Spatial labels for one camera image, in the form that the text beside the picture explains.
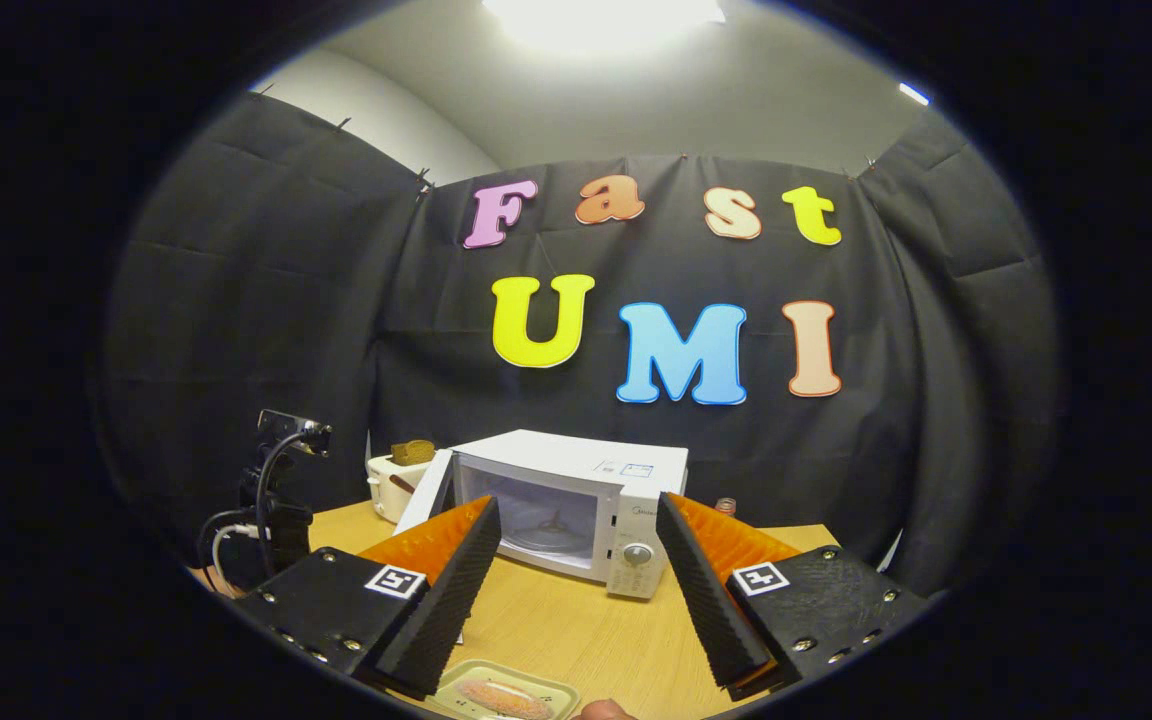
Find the small beige tray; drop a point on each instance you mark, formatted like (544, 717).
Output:
(546, 688)

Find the tan bread roll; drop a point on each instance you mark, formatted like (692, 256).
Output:
(506, 699)

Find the clear plastic bottle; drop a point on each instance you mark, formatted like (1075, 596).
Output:
(726, 506)

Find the small ceiling light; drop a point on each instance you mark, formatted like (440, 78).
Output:
(914, 94)

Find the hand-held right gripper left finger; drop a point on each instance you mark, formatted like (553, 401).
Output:
(441, 620)

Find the large ceiling light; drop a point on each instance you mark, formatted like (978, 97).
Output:
(601, 20)

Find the white microwave oven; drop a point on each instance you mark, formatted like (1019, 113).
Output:
(576, 465)

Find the black backdrop cloth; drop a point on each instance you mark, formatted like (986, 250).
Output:
(256, 300)

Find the brown bread slice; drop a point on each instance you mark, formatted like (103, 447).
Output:
(413, 452)

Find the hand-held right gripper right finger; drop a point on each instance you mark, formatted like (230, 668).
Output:
(711, 610)

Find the white toaster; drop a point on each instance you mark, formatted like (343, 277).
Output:
(391, 490)

